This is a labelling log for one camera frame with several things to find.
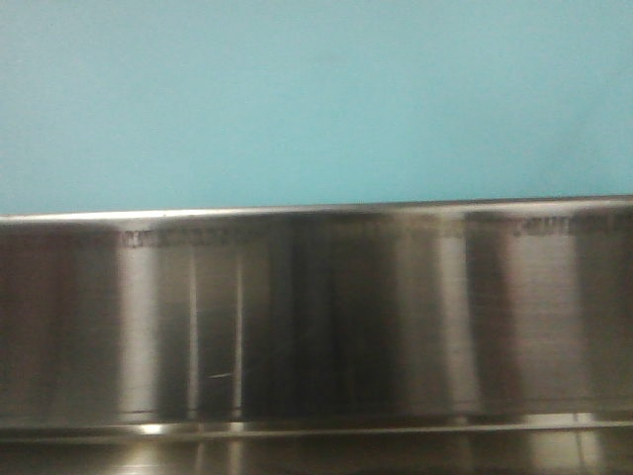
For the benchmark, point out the light blue plastic bin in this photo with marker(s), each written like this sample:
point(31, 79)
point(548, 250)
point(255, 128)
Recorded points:
point(133, 105)

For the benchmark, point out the stainless steel shelf front rail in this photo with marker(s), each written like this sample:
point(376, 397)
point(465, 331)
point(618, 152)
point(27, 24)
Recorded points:
point(486, 337)

